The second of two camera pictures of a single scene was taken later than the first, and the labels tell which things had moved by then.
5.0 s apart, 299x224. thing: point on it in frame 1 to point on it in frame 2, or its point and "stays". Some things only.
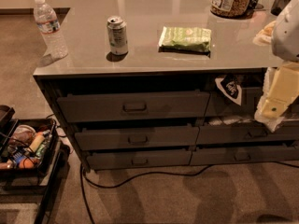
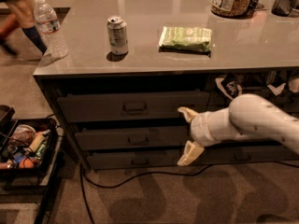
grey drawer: [131, 106] stays
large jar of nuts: [233, 1] stays
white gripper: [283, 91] to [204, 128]
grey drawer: [103, 138] stays
